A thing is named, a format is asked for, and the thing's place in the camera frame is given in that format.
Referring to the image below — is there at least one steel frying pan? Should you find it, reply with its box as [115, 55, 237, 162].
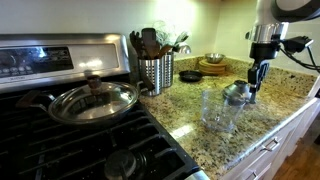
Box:
[15, 74, 156, 128]

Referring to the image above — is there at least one perforated steel utensil holder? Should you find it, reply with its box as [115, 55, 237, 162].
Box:
[137, 57, 164, 97]
[161, 52, 175, 89]

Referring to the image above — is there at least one wooden cutting board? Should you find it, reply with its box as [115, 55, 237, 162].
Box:
[198, 58, 230, 77]

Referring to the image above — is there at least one metal drawer handle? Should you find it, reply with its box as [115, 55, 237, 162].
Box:
[261, 136, 282, 153]
[247, 169, 260, 180]

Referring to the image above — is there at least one small steel bowl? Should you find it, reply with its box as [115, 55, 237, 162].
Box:
[204, 52, 226, 65]

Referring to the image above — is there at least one black slotted spatula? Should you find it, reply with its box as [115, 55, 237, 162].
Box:
[129, 30, 145, 60]

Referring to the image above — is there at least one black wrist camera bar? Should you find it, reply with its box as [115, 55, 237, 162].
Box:
[280, 35, 315, 55]

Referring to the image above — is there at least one stainless steel gas stove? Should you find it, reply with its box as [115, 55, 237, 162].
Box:
[0, 32, 212, 180]

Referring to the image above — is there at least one steel ladle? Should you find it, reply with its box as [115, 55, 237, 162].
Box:
[176, 44, 192, 56]

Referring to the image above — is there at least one grey food processor lid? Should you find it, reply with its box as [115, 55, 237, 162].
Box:
[223, 79, 253, 102]

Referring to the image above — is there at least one clear food processor chamber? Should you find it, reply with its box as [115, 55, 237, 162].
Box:
[200, 87, 248, 134]

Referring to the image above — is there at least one wooden base cabinet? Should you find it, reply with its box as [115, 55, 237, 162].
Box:
[219, 99, 320, 180]

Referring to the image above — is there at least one dark wooden spatula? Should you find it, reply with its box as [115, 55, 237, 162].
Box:
[141, 27, 158, 60]

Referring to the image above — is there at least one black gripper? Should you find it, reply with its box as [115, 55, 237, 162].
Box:
[247, 41, 282, 105]

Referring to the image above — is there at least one small black skillet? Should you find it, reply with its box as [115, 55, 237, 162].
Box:
[178, 69, 204, 83]

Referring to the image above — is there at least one steel pan lid with knob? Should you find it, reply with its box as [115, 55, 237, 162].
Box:
[47, 74, 140, 122]

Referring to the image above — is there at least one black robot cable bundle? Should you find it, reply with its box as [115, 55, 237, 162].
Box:
[279, 43, 320, 74]

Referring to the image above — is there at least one wire whisk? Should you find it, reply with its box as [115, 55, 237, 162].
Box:
[153, 20, 178, 47]

